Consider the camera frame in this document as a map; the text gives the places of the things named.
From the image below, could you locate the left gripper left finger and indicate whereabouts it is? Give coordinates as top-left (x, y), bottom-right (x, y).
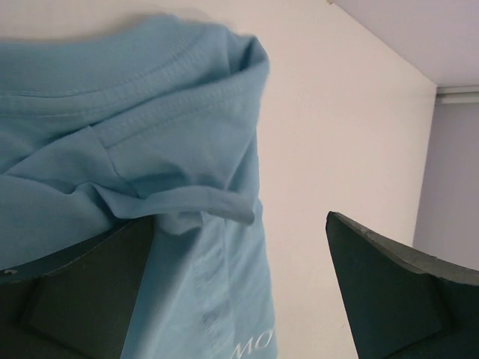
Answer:
top-left (1, 216), bottom-right (154, 358)

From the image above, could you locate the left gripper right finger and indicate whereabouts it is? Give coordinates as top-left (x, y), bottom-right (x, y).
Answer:
top-left (326, 212), bottom-right (478, 358)

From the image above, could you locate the light blue printed t-shirt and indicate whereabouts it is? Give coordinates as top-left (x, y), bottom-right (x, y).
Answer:
top-left (1, 14), bottom-right (278, 358)

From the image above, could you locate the right aluminium frame post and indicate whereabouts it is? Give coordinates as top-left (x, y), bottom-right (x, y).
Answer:
top-left (436, 85), bottom-right (479, 105)

